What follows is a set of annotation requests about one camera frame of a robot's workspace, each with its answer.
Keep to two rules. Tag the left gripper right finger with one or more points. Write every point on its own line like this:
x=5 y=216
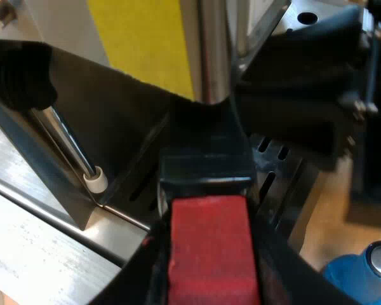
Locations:
x=282 y=279

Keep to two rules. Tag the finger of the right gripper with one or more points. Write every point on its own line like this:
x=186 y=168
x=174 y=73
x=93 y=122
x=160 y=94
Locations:
x=311 y=54

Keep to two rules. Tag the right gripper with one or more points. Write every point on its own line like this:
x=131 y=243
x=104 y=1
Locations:
x=376 y=165

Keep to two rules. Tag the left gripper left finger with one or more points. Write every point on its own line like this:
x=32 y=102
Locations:
x=146 y=273

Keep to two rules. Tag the steel espresso machine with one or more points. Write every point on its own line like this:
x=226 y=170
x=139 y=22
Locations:
x=98 y=120

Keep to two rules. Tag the bright blue tamper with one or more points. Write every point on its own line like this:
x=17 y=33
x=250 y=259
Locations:
x=352 y=279

